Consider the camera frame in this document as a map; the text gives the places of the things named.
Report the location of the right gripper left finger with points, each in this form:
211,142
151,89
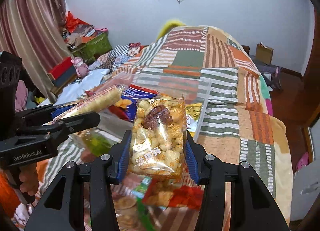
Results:
61,207

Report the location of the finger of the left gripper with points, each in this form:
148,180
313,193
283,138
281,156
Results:
40,115
59,131

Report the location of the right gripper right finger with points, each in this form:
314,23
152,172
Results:
252,207

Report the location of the long rice cracker pack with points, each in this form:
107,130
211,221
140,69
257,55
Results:
95,103

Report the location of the blue cookie snack bag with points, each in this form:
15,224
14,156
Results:
126,108

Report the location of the clear bag twisted crisps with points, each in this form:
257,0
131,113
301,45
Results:
131,214

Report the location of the red biscuit snack bag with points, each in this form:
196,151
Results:
164,194

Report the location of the clear bag puffed rice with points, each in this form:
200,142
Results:
158,138

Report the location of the person left hand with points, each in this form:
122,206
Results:
29,179

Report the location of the white cloth on bed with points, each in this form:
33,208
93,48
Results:
76,89

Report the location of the green jelly cup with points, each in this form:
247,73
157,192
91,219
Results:
96,143

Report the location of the clear plastic storage bin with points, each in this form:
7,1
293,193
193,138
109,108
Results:
168,87

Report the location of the red gift box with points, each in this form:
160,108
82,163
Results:
60,68

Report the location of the white appliance with stickers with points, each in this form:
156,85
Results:
305,190

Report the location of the pink plush toy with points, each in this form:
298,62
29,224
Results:
80,67

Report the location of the patchwork quilt bedspread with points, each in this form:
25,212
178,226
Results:
231,117

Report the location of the green storage box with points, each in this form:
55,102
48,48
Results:
93,49

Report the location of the red plastic bag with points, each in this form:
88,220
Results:
72,22

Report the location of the striped red beige curtain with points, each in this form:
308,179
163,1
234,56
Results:
31,30

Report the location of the checkered patterned pillow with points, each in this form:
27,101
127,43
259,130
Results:
118,56

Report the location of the white yellow snack packet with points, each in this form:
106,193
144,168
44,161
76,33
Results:
193,112

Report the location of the wooden door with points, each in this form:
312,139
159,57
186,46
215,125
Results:
311,78

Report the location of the yellow curved headboard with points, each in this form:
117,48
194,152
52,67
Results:
168,26

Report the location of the brown cardboard box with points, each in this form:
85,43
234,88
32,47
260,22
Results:
264,53

